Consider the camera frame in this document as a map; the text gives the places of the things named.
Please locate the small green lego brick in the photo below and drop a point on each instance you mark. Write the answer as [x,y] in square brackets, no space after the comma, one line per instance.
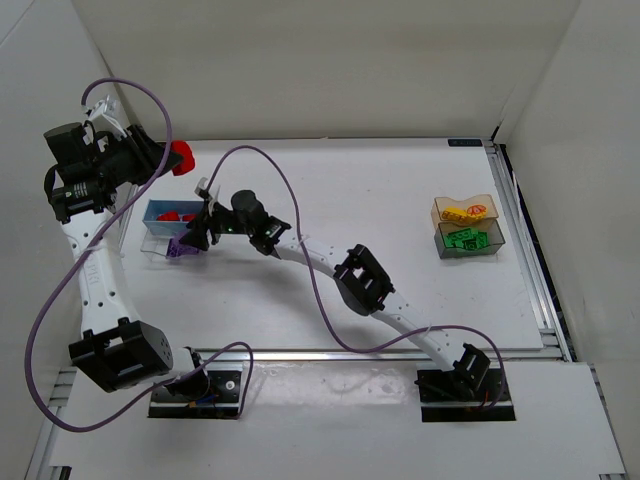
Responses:
[450,243]

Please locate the red half-round lego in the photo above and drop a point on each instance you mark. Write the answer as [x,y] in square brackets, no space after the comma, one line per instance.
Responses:
[187,163]

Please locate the green stepped lego block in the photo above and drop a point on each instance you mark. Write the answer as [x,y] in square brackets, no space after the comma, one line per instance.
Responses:
[481,239]

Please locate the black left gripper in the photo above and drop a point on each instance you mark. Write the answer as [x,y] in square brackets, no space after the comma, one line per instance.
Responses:
[145,151]

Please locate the blue plastic container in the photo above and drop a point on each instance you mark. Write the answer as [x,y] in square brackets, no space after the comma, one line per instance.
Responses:
[157,207]

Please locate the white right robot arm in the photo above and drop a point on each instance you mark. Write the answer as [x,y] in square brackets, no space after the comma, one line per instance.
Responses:
[363,284]

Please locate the yellow orange printed lego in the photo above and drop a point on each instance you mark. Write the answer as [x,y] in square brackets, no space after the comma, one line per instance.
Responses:
[476,212]

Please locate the red rounded lego brick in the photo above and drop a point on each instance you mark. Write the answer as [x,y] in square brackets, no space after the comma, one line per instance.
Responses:
[170,216]

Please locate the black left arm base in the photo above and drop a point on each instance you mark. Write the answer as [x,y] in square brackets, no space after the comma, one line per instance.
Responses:
[217,398]

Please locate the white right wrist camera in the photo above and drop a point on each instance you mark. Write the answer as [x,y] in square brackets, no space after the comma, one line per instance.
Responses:
[207,194]

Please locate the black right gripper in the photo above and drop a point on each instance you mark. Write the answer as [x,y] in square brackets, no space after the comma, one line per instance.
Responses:
[209,223]

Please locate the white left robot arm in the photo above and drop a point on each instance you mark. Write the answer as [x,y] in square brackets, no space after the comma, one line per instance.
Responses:
[117,349]

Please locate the orange translucent container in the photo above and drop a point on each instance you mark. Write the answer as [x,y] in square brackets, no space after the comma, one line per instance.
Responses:
[440,203]

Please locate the purple half-round lego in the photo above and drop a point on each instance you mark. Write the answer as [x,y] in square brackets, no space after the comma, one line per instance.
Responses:
[189,250]

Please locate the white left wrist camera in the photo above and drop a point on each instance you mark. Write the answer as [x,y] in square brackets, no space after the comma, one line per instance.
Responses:
[104,116]

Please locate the grey translucent container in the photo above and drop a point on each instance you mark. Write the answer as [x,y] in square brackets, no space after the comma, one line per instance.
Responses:
[492,227]

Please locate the clear plastic container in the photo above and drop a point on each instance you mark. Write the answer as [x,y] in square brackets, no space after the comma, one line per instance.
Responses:
[154,248]

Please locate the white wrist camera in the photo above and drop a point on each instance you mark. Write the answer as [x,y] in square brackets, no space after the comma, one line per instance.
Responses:
[207,194]
[104,116]

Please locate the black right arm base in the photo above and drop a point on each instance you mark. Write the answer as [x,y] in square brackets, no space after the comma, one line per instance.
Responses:
[441,403]

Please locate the yellow black striped lego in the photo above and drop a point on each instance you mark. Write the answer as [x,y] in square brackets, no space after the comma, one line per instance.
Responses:
[454,214]

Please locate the blue label sticker right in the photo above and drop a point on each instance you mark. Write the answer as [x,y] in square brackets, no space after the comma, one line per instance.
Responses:
[464,143]

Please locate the green lego plate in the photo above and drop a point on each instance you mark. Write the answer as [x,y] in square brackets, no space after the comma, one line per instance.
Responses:
[462,235]

